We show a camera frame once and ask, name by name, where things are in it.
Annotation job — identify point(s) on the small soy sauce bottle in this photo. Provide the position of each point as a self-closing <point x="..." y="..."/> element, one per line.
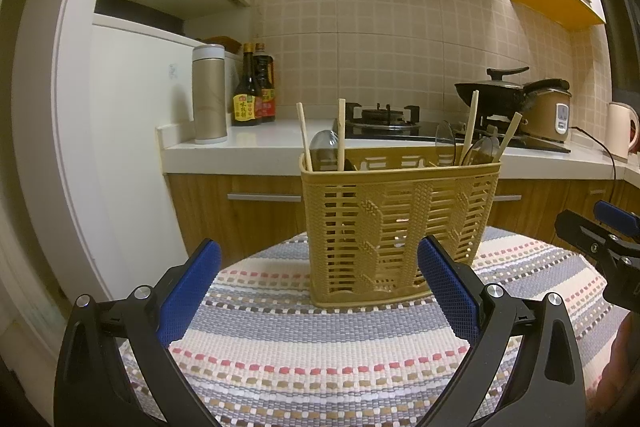
<point x="246" y="107"/>

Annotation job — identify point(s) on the white wall outlet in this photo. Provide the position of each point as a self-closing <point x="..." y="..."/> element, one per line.
<point x="172" y="72"/>

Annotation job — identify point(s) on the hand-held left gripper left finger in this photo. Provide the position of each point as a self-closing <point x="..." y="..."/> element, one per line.
<point x="192" y="289"/>

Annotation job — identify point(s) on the person's right forearm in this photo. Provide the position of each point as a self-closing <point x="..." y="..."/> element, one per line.
<point x="622" y="367"/>

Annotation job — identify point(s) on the black frying pan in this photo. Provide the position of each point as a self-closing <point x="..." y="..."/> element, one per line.
<point x="492" y="97"/>

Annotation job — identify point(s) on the wooden chopstick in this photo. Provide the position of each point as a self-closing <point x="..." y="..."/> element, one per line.
<point x="471" y="122"/>
<point x="304" y="137"/>
<point x="341" y="132"/>
<point x="510" y="134"/>

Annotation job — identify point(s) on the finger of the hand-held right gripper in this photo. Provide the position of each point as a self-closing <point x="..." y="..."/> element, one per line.
<point x="617" y="217"/>
<point x="580" y="232"/>

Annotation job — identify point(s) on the black pan lid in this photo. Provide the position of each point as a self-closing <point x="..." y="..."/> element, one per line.
<point x="500" y="77"/>

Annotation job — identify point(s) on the beige thermos flask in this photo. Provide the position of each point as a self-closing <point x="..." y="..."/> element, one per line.
<point x="210" y="97"/>

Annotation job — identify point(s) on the black glass gas cooktop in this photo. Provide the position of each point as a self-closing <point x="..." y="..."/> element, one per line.
<point x="400" y="133"/>

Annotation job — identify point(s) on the beige plastic utensil basket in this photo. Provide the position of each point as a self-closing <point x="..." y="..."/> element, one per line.
<point x="400" y="217"/>

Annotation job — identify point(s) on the large dark sauce bottle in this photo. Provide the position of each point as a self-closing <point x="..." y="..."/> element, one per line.
<point x="266" y="82"/>

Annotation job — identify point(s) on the wooden lower cabinets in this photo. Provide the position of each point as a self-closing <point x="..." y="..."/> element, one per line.
<point x="225" y="217"/>

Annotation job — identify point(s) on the black burner grate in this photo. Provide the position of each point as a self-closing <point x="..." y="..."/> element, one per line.
<point x="382" y="114"/>
<point x="500" y="121"/>

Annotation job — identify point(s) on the dark window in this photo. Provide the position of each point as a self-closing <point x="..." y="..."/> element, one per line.
<point x="617" y="17"/>

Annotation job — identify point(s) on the cream electric kettle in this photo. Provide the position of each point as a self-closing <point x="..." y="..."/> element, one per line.
<point x="620" y="129"/>

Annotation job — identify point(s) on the brown rice cooker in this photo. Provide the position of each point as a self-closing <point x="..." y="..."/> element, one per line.
<point x="547" y="112"/>

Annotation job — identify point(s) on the striped woven mat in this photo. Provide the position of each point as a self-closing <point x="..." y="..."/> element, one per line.
<point x="320" y="367"/>

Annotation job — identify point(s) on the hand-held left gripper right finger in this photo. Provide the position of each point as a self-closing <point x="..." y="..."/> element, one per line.
<point x="450" y="289"/>

